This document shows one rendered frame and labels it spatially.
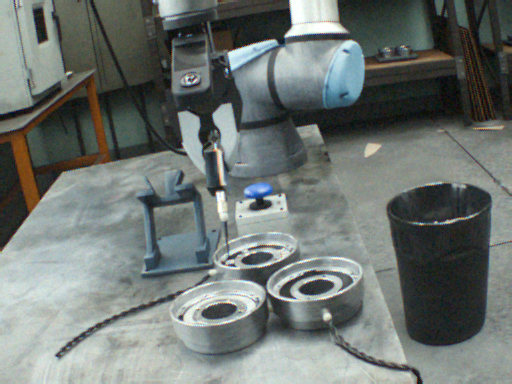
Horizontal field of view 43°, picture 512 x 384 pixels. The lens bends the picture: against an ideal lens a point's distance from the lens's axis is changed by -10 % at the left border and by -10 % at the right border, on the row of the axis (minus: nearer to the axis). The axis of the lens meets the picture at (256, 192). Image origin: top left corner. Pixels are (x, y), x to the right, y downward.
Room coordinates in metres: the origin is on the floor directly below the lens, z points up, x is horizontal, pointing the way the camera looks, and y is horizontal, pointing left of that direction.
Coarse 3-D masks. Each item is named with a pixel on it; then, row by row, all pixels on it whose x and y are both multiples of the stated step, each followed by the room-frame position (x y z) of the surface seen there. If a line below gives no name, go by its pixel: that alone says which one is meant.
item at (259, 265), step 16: (240, 240) 0.85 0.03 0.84; (256, 240) 0.86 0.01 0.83; (272, 240) 0.85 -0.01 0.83; (288, 240) 0.83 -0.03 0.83; (224, 256) 0.83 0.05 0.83; (240, 256) 0.82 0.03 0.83; (256, 256) 0.83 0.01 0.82; (272, 256) 0.81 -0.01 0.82; (288, 256) 0.77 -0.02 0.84; (224, 272) 0.77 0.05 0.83; (240, 272) 0.76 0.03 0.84; (256, 272) 0.76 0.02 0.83; (272, 272) 0.76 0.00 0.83
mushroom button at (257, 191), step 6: (252, 186) 0.95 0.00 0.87; (258, 186) 0.94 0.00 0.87; (264, 186) 0.94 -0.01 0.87; (270, 186) 0.94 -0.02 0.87; (246, 192) 0.94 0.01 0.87; (252, 192) 0.93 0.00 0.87; (258, 192) 0.93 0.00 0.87; (264, 192) 0.93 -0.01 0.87; (270, 192) 0.94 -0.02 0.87; (252, 198) 0.93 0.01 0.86; (258, 198) 0.94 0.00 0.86; (258, 204) 0.94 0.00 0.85
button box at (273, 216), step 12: (240, 204) 0.97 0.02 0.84; (252, 204) 0.95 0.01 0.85; (264, 204) 0.94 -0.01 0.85; (276, 204) 0.94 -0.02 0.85; (240, 216) 0.92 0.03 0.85; (252, 216) 0.91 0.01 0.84; (264, 216) 0.91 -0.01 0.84; (276, 216) 0.91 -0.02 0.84; (288, 216) 0.91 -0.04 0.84; (240, 228) 0.91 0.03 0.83; (252, 228) 0.91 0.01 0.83; (264, 228) 0.91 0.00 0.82; (276, 228) 0.91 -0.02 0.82; (288, 228) 0.91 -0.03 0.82
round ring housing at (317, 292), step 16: (288, 272) 0.74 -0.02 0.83; (352, 272) 0.71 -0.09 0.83; (272, 288) 0.71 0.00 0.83; (304, 288) 0.71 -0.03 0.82; (320, 288) 0.72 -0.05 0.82; (336, 288) 0.68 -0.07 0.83; (352, 288) 0.66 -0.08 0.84; (272, 304) 0.68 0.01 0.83; (288, 304) 0.66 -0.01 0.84; (304, 304) 0.65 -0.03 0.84; (320, 304) 0.65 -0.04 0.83; (336, 304) 0.65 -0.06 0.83; (352, 304) 0.66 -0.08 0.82; (288, 320) 0.67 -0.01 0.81; (304, 320) 0.65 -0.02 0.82; (320, 320) 0.65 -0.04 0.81; (336, 320) 0.65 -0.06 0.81
